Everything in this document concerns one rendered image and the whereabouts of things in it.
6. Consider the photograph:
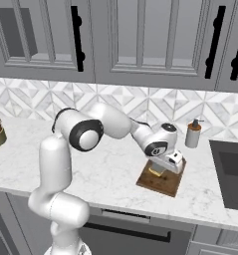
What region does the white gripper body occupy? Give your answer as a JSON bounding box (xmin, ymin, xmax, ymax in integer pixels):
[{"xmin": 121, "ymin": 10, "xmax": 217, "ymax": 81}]
[{"xmin": 148, "ymin": 158, "xmax": 185, "ymax": 176}]

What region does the yellow sponge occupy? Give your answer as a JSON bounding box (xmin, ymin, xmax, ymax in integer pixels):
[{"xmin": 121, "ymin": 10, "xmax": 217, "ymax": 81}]
[{"xmin": 148, "ymin": 166, "xmax": 165, "ymax": 177}]

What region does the brown wooden cutting board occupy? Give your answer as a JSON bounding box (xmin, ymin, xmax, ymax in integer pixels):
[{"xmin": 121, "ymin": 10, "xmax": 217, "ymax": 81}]
[{"xmin": 135, "ymin": 157, "xmax": 187, "ymax": 198}]

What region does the grey soap dispenser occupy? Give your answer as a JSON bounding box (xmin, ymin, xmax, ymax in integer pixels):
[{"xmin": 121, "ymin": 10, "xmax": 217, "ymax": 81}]
[{"xmin": 184, "ymin": 118, "xmax": 202, "ymax": 149}]

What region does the dark grey sink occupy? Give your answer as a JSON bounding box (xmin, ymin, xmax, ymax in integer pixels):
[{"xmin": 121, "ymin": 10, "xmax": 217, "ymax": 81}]
[{"xmin": 208, "ymin": 138, "xmax": 238, "ymax": 212}]

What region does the grey dishwasher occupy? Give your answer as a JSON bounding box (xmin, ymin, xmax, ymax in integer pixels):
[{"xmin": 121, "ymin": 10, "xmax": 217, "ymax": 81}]
[{"xmin": 78, "ymin": 206, "xmax": 195, "ymax": 255}]

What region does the grey base cupboard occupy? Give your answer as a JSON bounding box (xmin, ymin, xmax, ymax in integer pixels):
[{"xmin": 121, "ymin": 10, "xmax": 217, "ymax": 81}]
[
  {"xmin": 0, "ymin": 190, "xmax": 55, "ymax": 255},
  {"xmin": 186, "ymin": 224, "xmax": 238, "ymax": 255}
]

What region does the black dishwasher handle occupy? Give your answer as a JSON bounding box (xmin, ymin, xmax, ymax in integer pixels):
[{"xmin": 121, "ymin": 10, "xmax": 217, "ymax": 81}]
[{"xmin": 83, "ymin": 221, "xmax": 172, "ymax": 244}]

